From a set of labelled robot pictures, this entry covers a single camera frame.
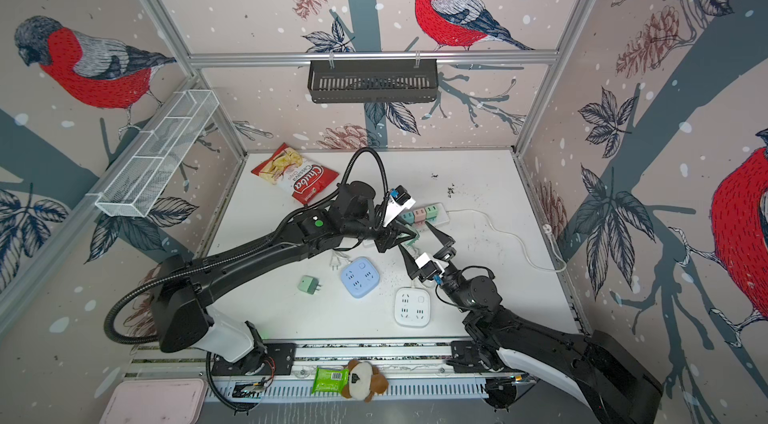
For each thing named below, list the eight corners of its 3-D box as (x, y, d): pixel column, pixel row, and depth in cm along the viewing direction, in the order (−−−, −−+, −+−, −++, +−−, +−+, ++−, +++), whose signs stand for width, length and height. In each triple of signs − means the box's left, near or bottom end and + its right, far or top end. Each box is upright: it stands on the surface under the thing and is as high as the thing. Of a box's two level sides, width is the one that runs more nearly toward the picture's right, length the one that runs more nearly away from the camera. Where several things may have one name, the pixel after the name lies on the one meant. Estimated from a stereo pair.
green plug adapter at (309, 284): (297, 289, 87) (295, 287, 85) (304, 276, 90) (303, 273, 88) (316, 296, 86) (315, 293, 84) (323, 282, 88) (321, 279, 87)
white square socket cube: (394, 327, 80) (394, 324, 78) (394, 290, 87) (394, 286, 84) (430, 327, 80) (431, 324, 78) (427, 290, 87) (428, 286, 84)
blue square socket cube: (339, 298, 85) (337, 295, 83) (343, 260, 93) (342, 256, 91) (378, 298, 85) (378, 294, 83) (380, 260, 93) (379, 256, 91)
